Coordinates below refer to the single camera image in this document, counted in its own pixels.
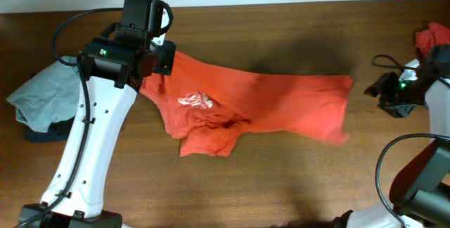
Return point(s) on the dark navy folded garment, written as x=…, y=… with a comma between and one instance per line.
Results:
x=57, y=131

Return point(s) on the grey folded shirt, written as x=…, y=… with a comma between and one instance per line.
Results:
x=49, y=97

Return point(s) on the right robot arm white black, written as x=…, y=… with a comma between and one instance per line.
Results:
x=418, y=196

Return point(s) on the red garment pile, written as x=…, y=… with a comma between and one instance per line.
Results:
x=434, y=35

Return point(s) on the red t-shirt with logo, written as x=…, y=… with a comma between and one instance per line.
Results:
x=207, y=107

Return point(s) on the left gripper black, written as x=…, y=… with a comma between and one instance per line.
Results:
x=166, y=65

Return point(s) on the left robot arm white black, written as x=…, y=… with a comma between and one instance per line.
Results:
x=111, y=74

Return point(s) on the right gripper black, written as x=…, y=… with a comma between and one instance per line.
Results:
x=382, y=87

